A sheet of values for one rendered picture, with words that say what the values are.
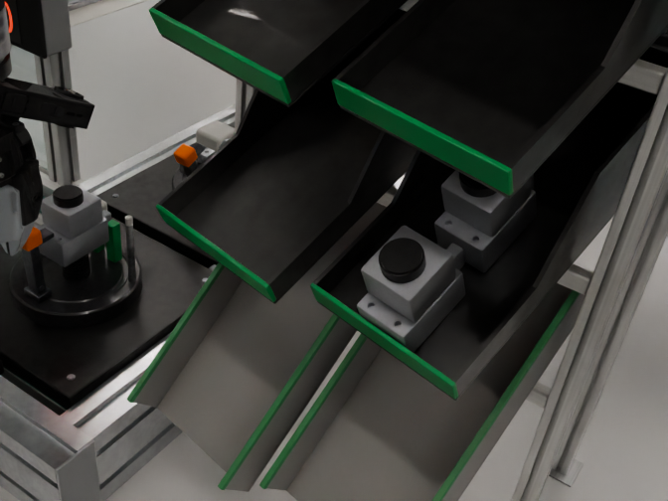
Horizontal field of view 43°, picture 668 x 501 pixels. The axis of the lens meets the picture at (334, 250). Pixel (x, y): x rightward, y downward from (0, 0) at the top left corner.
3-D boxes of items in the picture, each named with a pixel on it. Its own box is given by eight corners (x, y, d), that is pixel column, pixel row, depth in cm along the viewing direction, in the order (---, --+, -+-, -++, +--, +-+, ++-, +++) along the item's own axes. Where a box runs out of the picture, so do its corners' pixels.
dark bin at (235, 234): (274, 305, 61) (246, 249, 56) (165, 224, 68) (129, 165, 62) (507, 71, 70) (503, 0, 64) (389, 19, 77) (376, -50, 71)
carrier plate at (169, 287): (71, 413, 82) (69, 398, 81) (-84, 307, 91) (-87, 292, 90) (230, 292, 99) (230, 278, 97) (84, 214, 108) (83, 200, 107)
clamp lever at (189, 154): (200, 199, 105) (184, 158, 99) (188, 193, 106) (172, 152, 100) (218, 179, 107) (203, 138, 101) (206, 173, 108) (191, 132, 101)
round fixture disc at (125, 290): (73, 347, 86) (72, 333, 85) (-17, 290, 92) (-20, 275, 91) (168, 282, 96) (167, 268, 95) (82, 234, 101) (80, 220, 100)
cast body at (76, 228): (65, 268, 87) (58, 213, 83) (36, 251, 89) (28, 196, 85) (123, 233, 93) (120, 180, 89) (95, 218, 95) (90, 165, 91)
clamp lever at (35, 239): (36, 296, 87) (25, 239, 83) (23, 288, 88) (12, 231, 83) (63, 279, 90) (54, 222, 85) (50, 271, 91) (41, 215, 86)
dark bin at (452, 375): (455, 403, 55) (444, 350, 50) (316, 302, 62) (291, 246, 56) (685, 133, 64) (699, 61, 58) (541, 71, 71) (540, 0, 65)
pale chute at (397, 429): (399, 591, 66) (377, 594, 62) (283, 487, 73) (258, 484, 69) (596, 294, 66) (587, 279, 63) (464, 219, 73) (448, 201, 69)
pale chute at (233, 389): (249, 493, 72) (221, 490, 68) (156, 406, 79) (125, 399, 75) (431, 222, 72) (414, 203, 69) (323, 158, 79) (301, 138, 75)
